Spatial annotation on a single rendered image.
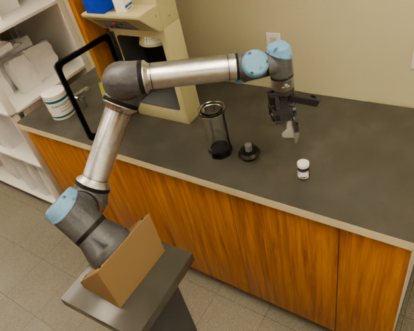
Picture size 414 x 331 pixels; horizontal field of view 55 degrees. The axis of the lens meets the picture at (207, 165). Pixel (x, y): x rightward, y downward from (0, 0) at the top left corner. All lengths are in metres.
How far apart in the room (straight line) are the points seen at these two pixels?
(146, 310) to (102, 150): 0.51
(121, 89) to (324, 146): 0.87
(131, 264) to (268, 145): 0.77
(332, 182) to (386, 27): 0.66
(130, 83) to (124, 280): 0.58
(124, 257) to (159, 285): 0.16
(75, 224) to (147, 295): 0.32
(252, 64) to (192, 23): 1.09
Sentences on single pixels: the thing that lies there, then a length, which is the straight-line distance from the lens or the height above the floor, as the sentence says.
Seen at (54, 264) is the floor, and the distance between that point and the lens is 2.90.
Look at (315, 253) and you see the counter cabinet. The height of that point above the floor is 0.67.
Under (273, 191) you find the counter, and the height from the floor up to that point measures 0.94.
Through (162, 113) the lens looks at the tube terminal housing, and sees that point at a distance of 1.97.
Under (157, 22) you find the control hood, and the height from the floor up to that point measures 1.45.
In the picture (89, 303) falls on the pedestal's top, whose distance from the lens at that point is 1.37.
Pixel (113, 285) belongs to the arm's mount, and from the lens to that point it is 1.24.
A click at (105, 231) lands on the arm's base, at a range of 1.21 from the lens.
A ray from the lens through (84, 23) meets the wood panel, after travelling 1.88.
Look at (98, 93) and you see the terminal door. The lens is 1.89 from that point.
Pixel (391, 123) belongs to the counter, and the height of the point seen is 0.94.
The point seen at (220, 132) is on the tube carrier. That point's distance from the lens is 1.57.
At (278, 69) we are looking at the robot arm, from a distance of 1.29.
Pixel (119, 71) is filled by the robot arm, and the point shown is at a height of 1.52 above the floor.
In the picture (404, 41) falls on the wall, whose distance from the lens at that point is 1.79.
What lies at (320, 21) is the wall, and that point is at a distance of 1.84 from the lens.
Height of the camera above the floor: 1.99
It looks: 40 degrees down
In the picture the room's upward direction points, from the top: 14 degrees counter-clockwise
